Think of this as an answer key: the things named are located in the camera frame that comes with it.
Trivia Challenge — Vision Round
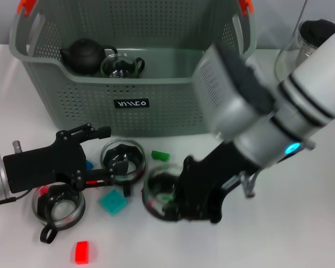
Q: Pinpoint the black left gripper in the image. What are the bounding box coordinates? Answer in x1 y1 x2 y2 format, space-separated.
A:
2 122 129 195

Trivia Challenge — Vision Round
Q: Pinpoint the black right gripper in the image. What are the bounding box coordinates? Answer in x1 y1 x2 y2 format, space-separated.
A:
160 139 263 224

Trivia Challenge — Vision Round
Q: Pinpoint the glass teacup with black base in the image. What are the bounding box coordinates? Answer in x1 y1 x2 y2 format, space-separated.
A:
141 164 185 222
100 54 146 79
32 184 86 246
99 138 146 198

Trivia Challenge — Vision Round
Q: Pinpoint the teal square block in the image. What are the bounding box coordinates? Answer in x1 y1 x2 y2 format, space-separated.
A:
99 188 128 216

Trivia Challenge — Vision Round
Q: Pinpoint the grey perforated storage bin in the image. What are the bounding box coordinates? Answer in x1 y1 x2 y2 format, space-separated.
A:
8 0 257 137

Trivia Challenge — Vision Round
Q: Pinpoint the bright red block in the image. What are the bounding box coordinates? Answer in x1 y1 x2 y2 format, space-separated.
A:
73 240 90 265

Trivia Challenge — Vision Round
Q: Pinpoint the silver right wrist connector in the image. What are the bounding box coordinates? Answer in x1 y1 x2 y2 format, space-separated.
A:
240 170 257 198

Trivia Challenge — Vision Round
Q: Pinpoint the black clay teapot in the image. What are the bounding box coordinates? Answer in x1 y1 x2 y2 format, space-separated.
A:
60 38 118 75

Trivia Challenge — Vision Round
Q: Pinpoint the thin left wrist cable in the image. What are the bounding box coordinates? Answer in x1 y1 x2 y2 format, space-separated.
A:
0 194 26 207

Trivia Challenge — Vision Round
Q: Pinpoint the orange bin handle clip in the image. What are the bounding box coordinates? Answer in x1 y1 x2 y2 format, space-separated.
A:
238 0 254 15
17 0 37 16

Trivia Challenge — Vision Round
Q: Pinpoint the glass carafe with black handle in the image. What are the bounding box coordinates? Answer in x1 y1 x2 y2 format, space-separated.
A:
275 18 335 84

